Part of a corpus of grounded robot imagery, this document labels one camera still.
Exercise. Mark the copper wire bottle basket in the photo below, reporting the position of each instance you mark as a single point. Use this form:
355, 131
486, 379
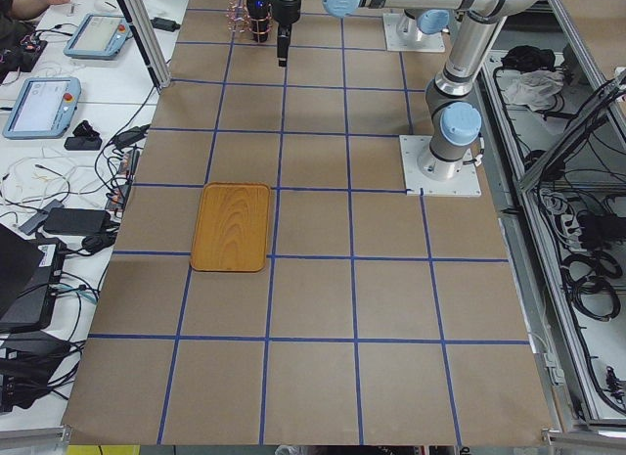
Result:
237, 17

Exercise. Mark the wooden serving tray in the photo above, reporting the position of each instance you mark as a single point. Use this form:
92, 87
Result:
232, 228

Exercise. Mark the dark wine bottle carried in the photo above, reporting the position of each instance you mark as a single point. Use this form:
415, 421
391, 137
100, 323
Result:
259, 19

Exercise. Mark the white crumpled cloth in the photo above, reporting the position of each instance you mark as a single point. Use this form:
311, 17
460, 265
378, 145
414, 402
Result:
536, 89

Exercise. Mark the black laptop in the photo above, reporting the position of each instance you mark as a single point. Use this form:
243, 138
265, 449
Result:
30, 270

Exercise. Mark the black handheld device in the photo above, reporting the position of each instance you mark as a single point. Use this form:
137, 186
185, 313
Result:
84, 138

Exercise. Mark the teach pendant near post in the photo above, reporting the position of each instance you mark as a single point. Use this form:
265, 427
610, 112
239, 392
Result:
98, 37

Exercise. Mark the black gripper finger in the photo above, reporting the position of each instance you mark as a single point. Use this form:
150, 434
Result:
283, 44

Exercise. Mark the black power adapter brick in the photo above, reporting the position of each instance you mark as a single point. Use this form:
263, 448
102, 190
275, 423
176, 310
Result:
165, 24

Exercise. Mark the aluminium frame post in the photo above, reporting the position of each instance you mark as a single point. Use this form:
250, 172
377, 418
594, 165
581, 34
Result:
141, 27

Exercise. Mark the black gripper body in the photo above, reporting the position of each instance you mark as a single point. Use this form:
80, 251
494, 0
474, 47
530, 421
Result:
285, 10

